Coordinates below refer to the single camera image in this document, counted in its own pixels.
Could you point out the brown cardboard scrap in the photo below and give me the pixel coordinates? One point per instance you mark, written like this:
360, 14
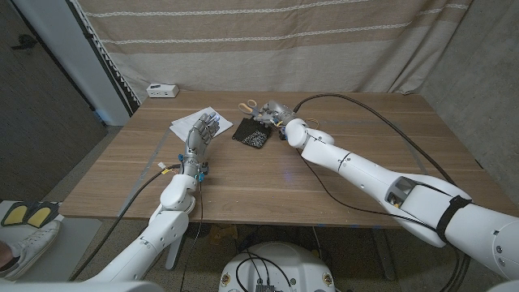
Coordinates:
223, 235

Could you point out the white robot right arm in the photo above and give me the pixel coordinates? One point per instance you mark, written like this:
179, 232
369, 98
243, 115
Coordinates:
385, 178

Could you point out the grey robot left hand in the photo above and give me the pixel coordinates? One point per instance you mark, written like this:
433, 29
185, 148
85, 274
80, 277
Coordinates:
196, 138

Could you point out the black patterned bandana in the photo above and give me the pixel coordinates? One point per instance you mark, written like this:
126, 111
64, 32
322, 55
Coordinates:
247, 131

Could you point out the person lower leg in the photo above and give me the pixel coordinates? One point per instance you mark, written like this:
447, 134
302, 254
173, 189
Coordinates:
5, 253

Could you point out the white power strip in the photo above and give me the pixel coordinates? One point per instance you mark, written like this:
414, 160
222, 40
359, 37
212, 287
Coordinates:
162, 91

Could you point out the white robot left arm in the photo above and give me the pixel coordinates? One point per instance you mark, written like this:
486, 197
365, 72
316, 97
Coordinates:
162, 231

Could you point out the beige striped curtain backdrop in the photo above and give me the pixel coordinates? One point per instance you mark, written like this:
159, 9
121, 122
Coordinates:
263, 48

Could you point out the white table leg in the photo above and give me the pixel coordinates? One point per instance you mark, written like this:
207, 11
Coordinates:
173, 255

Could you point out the black backdrop frame bar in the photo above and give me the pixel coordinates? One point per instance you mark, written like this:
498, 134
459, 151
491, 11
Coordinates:
116, 81

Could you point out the white paper sheets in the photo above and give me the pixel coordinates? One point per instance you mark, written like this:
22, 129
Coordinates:
184, 123

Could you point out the black round floor object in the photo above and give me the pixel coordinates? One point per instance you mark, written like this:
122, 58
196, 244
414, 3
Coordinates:
201, 230

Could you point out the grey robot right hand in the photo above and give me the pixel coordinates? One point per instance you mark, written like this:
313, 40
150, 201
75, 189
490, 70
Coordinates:
277, 110

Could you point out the white sneaker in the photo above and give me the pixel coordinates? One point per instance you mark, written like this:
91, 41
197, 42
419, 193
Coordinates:
32, 247

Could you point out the grey table leg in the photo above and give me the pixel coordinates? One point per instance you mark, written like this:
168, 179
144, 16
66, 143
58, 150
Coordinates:
383, 255

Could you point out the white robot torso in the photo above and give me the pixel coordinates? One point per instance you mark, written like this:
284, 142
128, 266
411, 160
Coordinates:
292, 263

